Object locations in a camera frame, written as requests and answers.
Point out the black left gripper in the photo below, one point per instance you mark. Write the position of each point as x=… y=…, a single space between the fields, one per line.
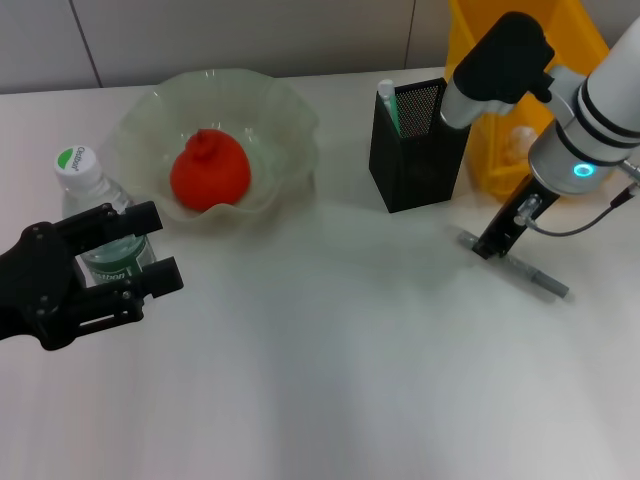
x=40 y=290

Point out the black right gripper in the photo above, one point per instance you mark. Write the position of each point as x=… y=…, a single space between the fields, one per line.
x=510 y=220

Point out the grey marker pen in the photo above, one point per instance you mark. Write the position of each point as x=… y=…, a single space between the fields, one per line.
x=547 y=286

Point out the red toy pomegranate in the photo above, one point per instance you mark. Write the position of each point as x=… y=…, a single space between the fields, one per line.
x=210 y=170

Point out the white paper ball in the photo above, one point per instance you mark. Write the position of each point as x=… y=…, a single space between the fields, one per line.
x=520 y=142

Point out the clear green-label water bottle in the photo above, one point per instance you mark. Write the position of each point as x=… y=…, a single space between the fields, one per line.
x=75 y=165

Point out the green pen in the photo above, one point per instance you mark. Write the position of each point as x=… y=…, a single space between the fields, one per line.
x=387 y=102

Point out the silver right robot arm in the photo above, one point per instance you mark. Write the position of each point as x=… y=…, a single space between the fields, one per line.
x=585 y=120

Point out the black mesh pen holder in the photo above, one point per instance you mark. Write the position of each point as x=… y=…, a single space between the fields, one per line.
x=415 y=170

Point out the green glass fruit bowl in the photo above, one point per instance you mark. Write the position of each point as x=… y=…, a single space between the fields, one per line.
x=280 y=120

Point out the yellow plastic bin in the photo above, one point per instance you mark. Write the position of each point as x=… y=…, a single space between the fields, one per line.
x=500 y=170

